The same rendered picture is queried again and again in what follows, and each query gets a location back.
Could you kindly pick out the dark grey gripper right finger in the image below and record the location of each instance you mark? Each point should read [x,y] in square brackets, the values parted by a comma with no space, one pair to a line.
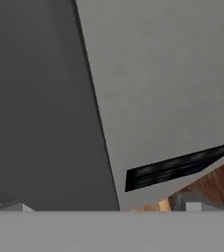
[192,206]

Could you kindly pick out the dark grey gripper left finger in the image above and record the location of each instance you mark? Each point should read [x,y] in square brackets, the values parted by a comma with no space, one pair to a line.
[17,207]

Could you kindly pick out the light grey fridge door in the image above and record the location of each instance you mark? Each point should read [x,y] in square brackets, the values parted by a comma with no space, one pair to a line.
[163,82]

